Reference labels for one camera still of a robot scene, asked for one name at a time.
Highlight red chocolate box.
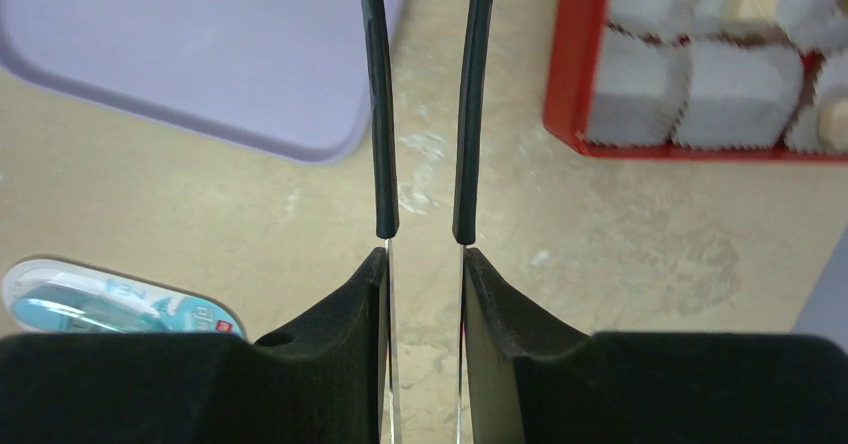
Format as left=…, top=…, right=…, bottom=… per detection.
left=542, top=0, right=847, bottom=165

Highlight lavender plastic tray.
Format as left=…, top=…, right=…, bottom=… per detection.
left=1, top=0, right=370, bottom=163

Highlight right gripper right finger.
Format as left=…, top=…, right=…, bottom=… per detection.
left=463, top=248, right=847, bottom=443

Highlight metal tongs with black tips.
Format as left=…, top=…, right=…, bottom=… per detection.
left=361, top=0, right=494, bottom=443

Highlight blue correction tape package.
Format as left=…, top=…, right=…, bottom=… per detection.
left=2, top=259, right=247, bottom=339

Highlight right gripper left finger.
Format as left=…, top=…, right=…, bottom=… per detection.
left=1, top=247, right=389, bottom=443

